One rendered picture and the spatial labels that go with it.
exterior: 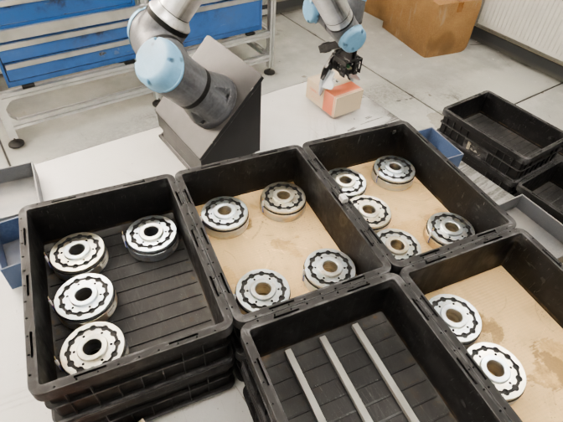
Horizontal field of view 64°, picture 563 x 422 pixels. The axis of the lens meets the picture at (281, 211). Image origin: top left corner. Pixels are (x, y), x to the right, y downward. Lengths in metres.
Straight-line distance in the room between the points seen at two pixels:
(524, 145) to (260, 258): 1.45
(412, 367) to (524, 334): 0.23
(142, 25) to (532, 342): 1.09
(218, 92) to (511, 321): 0.84
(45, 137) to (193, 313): 2.14
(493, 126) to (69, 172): 1.68
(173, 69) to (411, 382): 0.81
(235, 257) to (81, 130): 2.05
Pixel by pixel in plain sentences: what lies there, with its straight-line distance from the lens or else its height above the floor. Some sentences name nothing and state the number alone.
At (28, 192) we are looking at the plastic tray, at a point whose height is 0.70.
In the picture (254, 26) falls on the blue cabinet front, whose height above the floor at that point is 0.35.
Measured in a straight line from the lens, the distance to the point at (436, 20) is 3.74.
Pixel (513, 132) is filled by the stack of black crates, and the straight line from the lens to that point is 2.19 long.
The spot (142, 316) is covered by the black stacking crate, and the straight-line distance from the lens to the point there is 0.89.
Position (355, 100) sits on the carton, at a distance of 1.61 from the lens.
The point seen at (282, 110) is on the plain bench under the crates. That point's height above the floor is 0.70.
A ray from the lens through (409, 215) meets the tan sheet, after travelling 1.09.
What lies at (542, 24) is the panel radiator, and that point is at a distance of 3.91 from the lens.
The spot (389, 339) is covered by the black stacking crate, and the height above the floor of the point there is 0.83.
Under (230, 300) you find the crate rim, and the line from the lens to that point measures 0.76.
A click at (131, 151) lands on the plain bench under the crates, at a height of 0.70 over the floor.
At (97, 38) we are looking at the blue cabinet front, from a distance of 2.74.
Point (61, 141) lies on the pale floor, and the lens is 2.83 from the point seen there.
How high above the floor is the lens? 1.56
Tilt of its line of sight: 45 degrees down
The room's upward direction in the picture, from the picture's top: 4 degrees clockwise
